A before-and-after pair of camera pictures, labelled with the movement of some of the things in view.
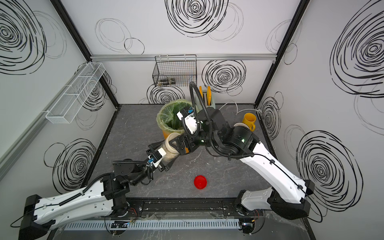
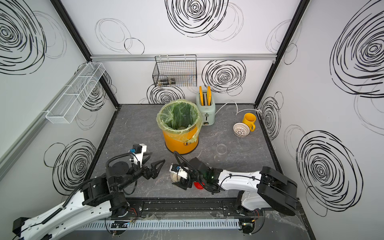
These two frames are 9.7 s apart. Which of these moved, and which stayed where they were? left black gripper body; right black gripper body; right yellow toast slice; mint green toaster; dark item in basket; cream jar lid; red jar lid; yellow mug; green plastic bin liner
Moved: left black gripper body; cream jar lid; right black gripper body
Stayed: green plastic bin liner; right yellow toast slice; dark item in basket; mint green toaster; red jar lid; yellow mug
